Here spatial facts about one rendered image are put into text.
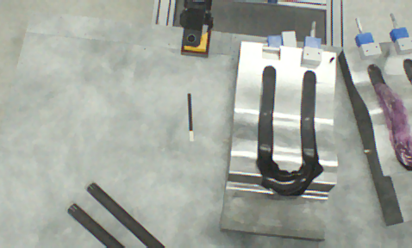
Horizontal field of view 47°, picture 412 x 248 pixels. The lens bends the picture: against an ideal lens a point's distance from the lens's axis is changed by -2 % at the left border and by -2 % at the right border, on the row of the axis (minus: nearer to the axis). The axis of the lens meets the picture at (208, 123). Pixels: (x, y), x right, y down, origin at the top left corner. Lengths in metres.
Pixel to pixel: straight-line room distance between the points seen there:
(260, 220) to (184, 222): 0.20
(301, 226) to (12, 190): 0.75
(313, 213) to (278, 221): 0.09
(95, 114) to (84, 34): 0.25
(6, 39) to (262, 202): 1.64
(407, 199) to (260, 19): 1.16
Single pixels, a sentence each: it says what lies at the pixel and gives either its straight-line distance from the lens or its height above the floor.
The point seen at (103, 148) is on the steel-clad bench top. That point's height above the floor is 0.80.
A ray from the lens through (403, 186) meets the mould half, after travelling 1.28.
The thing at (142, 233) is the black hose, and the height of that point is 0.88.
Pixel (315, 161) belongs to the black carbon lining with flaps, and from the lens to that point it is 1.19.
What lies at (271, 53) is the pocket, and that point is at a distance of 1.34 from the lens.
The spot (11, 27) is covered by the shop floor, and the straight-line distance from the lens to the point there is 2.50.
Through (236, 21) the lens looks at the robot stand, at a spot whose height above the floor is 0.21.
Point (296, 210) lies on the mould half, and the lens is 1.23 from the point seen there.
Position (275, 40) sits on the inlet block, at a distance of 1.39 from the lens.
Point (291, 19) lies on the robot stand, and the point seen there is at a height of 0.21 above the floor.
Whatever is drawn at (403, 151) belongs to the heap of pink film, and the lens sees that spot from 1.32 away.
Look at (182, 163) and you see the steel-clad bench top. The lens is 1.29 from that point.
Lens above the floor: 2.05
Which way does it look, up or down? 72 degrees down
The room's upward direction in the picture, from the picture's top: 7 degrees clockwise
